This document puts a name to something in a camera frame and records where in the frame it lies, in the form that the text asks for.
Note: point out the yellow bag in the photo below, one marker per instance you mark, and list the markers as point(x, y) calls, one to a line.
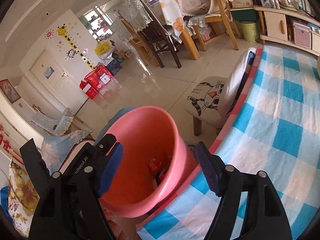
point(102, 48)

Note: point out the cream cabinet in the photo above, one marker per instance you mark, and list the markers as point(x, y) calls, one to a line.
point(275, 25)

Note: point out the wooden chair with cloth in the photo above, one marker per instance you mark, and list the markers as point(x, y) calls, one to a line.
point(175, 17)

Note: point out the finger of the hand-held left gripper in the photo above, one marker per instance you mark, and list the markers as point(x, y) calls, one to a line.
point(96, 152)
point(35, 162)

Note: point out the cat print stool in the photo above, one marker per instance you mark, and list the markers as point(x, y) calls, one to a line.
point(210, 97)

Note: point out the blue box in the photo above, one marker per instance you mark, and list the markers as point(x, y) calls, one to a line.
point(115, 66)

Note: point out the giraffe wall sticker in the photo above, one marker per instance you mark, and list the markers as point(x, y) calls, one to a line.
point(72, 45)

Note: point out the pink plastic bucket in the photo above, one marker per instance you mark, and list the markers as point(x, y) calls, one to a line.
point(140, 135)

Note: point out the framed picture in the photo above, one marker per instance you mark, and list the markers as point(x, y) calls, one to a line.
point(10, 91)

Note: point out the light wooden chair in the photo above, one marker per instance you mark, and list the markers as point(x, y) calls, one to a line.
point(222, 22)

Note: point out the clear plastic water bottle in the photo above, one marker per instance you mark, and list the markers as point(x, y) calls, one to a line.
point(300, 2)

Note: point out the dark wooden chair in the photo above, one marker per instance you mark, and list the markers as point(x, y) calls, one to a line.
point(160, 37)

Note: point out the person's left hand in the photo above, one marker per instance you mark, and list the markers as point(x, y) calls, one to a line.
point(122, 227)

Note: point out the yellow floral pillow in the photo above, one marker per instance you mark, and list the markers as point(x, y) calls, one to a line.
point(22, 200)

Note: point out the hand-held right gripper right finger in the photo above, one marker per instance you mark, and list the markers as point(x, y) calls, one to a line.
point(207, 172)

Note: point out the white door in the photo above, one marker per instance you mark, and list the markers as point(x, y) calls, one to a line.
point(57, 80)

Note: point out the light blue lace cloth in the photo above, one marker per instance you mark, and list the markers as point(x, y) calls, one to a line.
point(53, 122)

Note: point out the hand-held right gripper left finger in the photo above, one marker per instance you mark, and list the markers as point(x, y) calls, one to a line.
point(110, 170)

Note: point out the red snack wrapper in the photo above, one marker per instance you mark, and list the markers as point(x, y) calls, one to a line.
point(158, 165)

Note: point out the light blue floral cushion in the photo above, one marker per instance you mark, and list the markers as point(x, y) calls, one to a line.
point(57, 147)

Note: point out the light green waste bin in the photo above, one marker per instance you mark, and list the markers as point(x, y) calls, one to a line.
point(248, 31)

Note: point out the blue checked tablecloth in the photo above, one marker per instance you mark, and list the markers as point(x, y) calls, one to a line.
point(275, 130)

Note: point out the blue plastic stool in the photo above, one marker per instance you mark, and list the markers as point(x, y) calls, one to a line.
point(112, 122)

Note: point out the pink storage box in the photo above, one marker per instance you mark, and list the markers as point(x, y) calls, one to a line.
point(302, 33)

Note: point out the red gift bag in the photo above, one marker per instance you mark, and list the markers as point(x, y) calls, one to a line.
point(96, 82)

